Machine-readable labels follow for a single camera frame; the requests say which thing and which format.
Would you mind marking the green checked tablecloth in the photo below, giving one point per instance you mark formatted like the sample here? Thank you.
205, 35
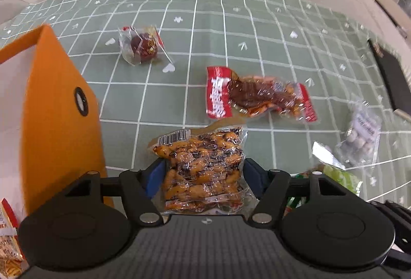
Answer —
224, 41

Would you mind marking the red clear meat snack packet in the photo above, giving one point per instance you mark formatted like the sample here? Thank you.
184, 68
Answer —
253, 95

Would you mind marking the clear red date packet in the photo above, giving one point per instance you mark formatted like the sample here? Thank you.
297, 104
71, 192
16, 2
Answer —
143, 44

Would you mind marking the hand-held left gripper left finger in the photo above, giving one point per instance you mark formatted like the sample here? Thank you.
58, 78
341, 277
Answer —
154, 176

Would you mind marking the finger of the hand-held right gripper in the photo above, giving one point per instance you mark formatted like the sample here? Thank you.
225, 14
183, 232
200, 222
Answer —
390, 210

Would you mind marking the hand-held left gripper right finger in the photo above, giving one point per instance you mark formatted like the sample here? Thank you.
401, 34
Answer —
253, 176

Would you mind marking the light green snack packet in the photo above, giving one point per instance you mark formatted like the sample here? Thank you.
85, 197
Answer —
337, 177

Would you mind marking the black notebook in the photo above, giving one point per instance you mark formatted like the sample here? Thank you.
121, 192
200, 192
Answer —
393, 79

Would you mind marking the orange cardboard box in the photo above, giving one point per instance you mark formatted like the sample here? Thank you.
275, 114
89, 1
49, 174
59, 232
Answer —
57, 105

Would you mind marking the clear packet of white balls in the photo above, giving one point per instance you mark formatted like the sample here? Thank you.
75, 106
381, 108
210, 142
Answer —
359, 137

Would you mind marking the orange peanut snack packet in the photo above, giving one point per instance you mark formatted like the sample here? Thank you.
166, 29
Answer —
199, 169

